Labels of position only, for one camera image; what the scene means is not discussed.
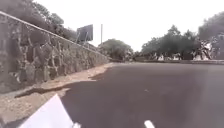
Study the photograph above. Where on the broad dark tree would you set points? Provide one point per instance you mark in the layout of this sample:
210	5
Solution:
115	48

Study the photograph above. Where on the row of trees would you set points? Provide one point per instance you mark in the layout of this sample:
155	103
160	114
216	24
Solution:
173	43

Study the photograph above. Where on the trees behind stone wall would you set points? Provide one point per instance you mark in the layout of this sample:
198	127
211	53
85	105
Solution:
33	13

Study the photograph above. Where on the dark billboard sign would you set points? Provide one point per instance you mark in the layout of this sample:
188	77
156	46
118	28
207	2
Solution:
85	32

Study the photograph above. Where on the thin pole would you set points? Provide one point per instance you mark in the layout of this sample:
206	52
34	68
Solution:
101	33

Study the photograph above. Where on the grey asphalt road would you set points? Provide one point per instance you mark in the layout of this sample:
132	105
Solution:
150	93

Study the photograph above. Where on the low stone kerb wall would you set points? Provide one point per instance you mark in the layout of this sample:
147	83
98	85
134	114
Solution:
200	61

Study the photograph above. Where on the rough stone wall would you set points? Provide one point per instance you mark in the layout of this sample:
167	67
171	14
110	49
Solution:
40	56

